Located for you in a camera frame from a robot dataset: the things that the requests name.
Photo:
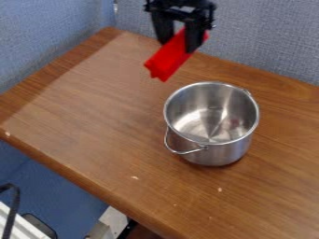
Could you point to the white table leg base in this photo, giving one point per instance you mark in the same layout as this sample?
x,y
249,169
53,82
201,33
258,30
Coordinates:
x,y
109,225

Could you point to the stainless steel pot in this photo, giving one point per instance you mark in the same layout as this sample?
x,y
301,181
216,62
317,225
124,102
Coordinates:
x,y
210,117

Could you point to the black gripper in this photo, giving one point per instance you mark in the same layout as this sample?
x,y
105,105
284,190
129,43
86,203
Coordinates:
x,y
196,13

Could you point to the red rectangular block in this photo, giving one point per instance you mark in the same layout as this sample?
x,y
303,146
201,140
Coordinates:
x,y
169,57

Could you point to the white furniture piece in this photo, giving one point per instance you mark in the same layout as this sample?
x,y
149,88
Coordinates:
x,y
21,230

